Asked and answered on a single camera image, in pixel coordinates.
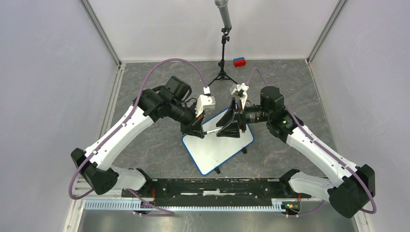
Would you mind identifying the silver microphone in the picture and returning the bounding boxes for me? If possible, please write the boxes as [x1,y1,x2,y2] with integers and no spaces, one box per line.
[208,0,238,86]

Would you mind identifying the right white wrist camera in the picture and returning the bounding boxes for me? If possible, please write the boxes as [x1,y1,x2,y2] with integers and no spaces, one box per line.
[230,83,249,108]

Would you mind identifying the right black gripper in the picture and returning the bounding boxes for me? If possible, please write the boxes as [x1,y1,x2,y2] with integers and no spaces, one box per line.
[216,97,271,138]

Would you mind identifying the black whiteboard marker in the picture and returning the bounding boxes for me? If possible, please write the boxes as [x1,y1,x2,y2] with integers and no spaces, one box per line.
[204,128,221,135]

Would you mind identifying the blue-framed whiteboard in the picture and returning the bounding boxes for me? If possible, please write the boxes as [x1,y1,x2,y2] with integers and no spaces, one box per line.
[182,126,254,176]

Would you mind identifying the purple cable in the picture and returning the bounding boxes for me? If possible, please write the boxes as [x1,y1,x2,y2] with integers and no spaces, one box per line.
[246,66,377,218]
[68,58,209,217]

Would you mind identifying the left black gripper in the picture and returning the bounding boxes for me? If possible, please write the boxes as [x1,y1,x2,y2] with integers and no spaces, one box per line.
[168,100,206,138]

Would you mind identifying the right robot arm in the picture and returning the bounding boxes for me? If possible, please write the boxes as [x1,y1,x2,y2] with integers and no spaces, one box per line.
[216,84,377,218]

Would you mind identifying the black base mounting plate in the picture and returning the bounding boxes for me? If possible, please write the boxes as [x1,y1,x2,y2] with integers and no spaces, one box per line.
[136,178,311,207]

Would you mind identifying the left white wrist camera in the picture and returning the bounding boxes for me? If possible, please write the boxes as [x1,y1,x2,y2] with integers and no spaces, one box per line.
[195,87,216,117]

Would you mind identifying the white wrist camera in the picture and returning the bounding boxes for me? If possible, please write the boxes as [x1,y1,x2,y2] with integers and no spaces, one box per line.
[195,87,216,117]
[230,83,249,108]

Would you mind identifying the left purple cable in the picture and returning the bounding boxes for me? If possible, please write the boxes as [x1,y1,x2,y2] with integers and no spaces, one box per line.
[68,58,209,217]

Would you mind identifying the red and blue eraser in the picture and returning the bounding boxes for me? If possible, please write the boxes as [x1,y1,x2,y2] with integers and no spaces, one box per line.
[233,57,247,68]

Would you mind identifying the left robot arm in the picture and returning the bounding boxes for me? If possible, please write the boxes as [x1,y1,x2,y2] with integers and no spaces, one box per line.
[71,76,215,197]

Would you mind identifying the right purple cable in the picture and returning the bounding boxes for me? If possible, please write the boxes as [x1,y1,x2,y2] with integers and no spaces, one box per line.
[246,66,377,218]

